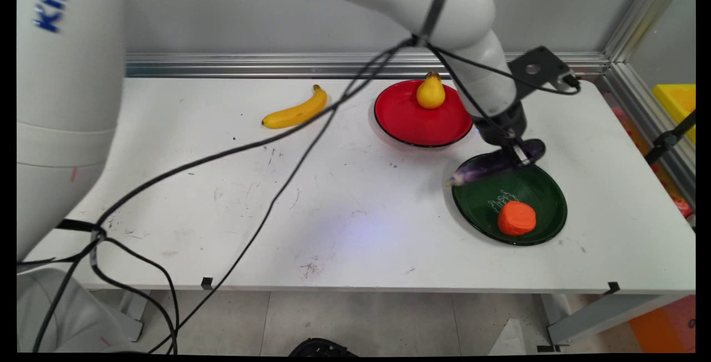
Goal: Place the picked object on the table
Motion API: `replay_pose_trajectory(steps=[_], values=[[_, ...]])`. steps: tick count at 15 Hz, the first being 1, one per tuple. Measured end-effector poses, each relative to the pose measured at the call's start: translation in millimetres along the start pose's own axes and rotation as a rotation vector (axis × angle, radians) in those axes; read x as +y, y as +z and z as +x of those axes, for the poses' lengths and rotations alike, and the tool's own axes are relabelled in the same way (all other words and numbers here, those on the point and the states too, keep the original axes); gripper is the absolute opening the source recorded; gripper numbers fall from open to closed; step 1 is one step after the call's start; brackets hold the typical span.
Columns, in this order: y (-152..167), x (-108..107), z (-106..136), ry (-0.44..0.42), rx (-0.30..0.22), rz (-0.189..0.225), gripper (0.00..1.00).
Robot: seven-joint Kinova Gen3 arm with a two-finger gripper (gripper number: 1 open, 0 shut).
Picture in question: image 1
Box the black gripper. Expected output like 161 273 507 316
472 100 533 168

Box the purple eggplant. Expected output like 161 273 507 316
448 138 547 187

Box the dark green plate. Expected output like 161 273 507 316
452 154 568 247

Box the yellow pear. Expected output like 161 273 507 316
417 72 447 110

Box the red plate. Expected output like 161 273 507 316
374 79 474 148

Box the yellow bin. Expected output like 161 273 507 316
652 84 696 147

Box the grey table leg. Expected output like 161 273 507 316
540 293 685 353
114 289 152 344

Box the yellow banana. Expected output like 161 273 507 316
262 84 329 130

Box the orange box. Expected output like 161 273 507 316
628 295 696 355

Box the black round object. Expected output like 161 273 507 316
288 338 359 358

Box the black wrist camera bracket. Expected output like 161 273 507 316
507 46 582 97

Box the aluminium side frame rail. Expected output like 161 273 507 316
595 62 696 208

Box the black strap on arm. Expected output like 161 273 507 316
418 0 454 42

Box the black camera cable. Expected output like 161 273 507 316
146 37 582 355

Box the upright aluminium frame post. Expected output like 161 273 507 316
603 0 695 64

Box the horizontal aluminium frame rail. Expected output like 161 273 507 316
123 52 612 80

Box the black cable with silver plug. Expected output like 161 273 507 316
17 37 520 355

